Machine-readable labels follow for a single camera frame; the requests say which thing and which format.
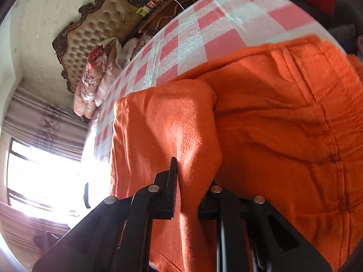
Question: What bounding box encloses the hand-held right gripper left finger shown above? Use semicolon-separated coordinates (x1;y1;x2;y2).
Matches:
32;156;179;272

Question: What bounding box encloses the dark wooden nightstand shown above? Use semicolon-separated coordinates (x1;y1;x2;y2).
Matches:
136;0;205;36

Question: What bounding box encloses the pink bed pillow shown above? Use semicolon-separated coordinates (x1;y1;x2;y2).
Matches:
122;34;155;66

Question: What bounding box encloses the grey floral curtain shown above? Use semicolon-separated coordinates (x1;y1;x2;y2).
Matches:
0;86;92;160

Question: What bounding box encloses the floral quilt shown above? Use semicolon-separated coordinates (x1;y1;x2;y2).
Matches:
73;37;124;119

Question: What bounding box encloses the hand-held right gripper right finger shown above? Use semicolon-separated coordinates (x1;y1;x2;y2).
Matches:
198;185;332;272

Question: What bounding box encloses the pink striped curtain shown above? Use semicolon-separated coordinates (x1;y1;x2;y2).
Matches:
0;201;72;259

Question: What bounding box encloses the tufted leather carved headboard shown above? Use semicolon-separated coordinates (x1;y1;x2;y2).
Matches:
52;0;149;94

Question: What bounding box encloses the bright window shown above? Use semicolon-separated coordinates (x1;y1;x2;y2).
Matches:
6;139;114;219

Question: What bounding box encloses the red white checked tablecloth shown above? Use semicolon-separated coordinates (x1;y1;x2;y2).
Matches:
82;0;346;165

